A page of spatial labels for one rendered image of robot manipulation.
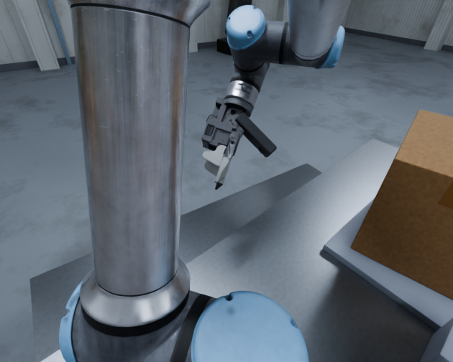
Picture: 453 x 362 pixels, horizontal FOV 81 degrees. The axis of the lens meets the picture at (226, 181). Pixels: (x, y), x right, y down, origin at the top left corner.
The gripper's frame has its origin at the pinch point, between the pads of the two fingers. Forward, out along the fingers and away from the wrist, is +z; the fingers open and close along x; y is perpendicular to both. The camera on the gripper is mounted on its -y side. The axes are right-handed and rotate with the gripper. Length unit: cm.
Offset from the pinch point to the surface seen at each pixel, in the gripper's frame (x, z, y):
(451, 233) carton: 10.9, -5.3, -44.2
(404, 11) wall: -550, -654, -296
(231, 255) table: -8.4, 14.1, -8.5
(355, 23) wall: -659, -680, -214
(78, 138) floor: -214, -22, 160
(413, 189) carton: 11.3, -10.8, -35.0
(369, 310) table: 1.9, 14.3, -38.7
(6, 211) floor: -139, 53, 143
